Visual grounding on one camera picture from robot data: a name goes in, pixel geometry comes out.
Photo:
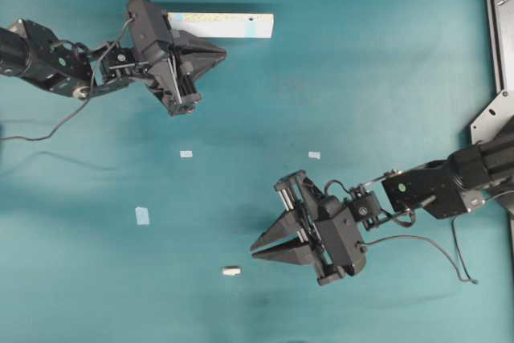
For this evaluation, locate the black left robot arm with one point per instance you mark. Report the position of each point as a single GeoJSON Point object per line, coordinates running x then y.
{"type": "Point", "coordinates": [32, 52]}

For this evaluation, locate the blue tape marker left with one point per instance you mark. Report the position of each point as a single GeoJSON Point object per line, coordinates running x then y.
{"type": "Point", "coordinates": [142, 216]}

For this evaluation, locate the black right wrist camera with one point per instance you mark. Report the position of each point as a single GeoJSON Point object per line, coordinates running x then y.
{"type": "Point", "coordinates": [340, 235]}

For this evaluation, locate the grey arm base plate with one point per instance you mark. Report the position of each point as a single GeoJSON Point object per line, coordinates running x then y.
{"type": "Point", "coordinates": [493, 118]}

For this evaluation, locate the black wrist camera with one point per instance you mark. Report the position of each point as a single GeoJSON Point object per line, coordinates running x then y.
{"type": "Point", "coordinates": [340, 235]}
{"type": "Point", "coordinates": [149, 31]}

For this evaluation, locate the blue tape marker centre-right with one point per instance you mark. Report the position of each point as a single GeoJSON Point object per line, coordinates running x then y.
{"type": "Point", "coordinates": [314, 155]}

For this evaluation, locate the small white rod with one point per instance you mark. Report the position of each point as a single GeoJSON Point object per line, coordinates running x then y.
{"type": "Point", "coordinates": [231, 271]}

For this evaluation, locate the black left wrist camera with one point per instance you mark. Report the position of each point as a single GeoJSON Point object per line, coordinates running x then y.
{"type": "Point", "coordinates": [149, 31]}

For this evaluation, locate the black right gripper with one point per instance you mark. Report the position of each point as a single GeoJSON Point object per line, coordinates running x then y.
{"type": "Point", "coordinates": [300, 195]}

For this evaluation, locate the blue tape marker centre-left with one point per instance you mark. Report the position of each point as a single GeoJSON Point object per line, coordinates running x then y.
{"type": "Point", "coordinates": [186, 154]}

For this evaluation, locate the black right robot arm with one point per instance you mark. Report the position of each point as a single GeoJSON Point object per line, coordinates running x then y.
{"type": "Point", "coordinates": [444, 188]}

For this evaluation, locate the black aluminium table frame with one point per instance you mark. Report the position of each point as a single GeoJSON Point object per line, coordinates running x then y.
{"type": "Point", "coordinates": [500, 26]}

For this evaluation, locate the white wooden board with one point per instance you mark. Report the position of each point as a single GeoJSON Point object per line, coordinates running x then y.
{"type": "Point", "coordinates": [223, 25]}

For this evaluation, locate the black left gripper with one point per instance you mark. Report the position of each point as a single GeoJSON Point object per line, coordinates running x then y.
{"type": "Point", "coordinates": [172, 66]}

